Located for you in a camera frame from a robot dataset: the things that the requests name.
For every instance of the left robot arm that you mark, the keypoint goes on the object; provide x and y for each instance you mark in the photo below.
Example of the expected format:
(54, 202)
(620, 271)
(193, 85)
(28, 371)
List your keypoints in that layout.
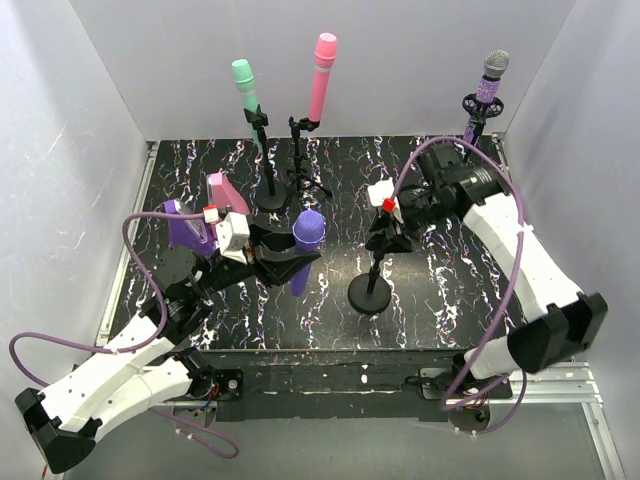
(143, 365)

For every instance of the purple plastic microphone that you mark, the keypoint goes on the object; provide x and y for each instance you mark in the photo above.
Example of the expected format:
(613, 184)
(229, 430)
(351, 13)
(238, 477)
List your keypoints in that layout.
(309, 232)

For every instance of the pink metronome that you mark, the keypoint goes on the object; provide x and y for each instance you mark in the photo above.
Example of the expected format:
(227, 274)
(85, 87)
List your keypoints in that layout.
(223, 195)

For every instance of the purple glitter microphone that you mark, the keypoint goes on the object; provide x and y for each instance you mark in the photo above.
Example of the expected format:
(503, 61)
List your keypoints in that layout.
(495, 65)

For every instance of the round base stand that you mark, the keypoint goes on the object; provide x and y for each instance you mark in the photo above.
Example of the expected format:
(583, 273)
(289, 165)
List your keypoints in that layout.
(271, 194)
(369, 293)

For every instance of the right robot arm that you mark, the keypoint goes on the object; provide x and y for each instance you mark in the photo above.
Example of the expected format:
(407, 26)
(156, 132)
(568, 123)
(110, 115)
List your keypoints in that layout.
(560, 319)

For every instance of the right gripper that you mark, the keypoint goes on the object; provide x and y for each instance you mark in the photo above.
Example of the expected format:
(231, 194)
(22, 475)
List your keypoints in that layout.
(392, 220)

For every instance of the purple metronome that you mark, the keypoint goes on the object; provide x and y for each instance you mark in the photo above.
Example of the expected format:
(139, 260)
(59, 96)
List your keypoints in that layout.
(193, 234)

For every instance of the teal plastic microphone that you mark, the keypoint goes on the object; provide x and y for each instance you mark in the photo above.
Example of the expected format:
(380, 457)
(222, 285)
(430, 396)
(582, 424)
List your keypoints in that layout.
(246, 85)

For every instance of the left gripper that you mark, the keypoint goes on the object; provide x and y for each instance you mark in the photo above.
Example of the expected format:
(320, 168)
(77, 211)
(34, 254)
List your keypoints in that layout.
(258, 251)

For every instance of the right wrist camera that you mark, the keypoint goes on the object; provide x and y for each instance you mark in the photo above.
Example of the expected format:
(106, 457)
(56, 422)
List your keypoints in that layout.
(380, 195)

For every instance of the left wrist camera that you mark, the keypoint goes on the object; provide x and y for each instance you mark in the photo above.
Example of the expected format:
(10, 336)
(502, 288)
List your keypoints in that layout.
(233, 235)

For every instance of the pink plastic microphone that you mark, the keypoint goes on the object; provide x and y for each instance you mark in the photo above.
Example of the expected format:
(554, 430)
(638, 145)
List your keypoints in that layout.
(324, 58)

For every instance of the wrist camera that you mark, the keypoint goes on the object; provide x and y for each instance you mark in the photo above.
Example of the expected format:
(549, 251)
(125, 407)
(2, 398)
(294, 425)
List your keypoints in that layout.
(380, 195)
(233, 235)

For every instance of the tripod stand with clip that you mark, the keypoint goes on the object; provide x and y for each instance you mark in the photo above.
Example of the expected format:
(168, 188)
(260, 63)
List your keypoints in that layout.
(298, 179)

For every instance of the tripod stand with shock mount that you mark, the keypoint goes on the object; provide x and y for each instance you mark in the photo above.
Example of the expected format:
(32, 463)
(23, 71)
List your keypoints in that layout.
(479, 112)

